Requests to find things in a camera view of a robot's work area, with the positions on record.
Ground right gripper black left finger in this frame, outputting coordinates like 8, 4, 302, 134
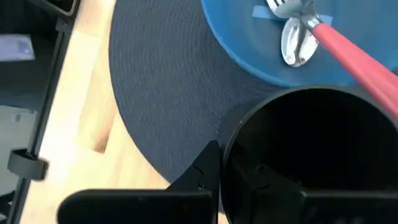
57, 139, 222, 224

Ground translucent blue bowl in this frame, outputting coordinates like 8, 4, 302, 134
200, 0, 398, 88

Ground pale paper sheet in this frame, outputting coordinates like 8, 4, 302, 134
0, 33, 35, 62

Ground black table edge frame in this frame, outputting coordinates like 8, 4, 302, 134
4, 0, 82, 224

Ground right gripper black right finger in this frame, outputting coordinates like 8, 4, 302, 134
229, 155, 398, 224

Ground dark woven round placemat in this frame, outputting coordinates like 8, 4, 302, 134
108, 0, 282, 185

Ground black cylindrical cup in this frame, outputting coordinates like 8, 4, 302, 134
219, 85, 398, 224

